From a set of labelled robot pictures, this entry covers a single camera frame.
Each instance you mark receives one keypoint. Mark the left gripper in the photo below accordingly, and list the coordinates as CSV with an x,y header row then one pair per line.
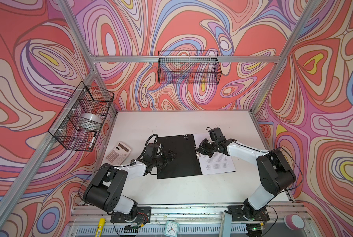
x,y
165,160

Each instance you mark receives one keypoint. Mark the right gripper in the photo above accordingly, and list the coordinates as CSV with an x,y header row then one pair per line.
x,y
201,148

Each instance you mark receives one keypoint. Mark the printed paper sheet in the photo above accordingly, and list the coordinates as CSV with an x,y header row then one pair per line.
x,y
217,164

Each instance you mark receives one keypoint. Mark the red folder with black interior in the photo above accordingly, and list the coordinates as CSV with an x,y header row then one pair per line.
x,y
186,162

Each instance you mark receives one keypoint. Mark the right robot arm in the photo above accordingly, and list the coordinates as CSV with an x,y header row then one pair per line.
x,y
275,173

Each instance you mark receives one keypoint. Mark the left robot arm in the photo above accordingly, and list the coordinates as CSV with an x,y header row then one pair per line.
x,y
105,189

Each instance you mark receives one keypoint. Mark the white calculator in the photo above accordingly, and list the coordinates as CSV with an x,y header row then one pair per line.
x,y
118,154

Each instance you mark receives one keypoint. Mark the small teal clock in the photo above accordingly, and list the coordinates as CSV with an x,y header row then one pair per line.
x,y
171,229

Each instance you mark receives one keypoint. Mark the black marker pen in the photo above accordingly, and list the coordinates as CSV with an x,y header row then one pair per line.
x,y
91,143

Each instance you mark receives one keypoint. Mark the silver tape roll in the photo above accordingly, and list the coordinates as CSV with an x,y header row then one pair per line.
x,y
89,121

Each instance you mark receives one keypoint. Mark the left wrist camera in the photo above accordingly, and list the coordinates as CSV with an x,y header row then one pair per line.
x,y
151,151

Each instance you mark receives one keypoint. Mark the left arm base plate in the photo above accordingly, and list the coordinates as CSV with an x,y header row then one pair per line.
x,y
139,215

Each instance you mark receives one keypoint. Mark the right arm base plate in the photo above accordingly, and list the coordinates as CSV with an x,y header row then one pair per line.
x,y
242,213

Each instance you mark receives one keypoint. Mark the black wire basket back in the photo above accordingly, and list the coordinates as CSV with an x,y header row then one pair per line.
x,y
189,67

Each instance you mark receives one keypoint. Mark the black wire basket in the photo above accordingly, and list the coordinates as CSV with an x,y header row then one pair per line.
x,y
189,67
66,129

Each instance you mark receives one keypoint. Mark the black wire basket left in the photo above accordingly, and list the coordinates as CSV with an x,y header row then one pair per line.
x,y
66,129

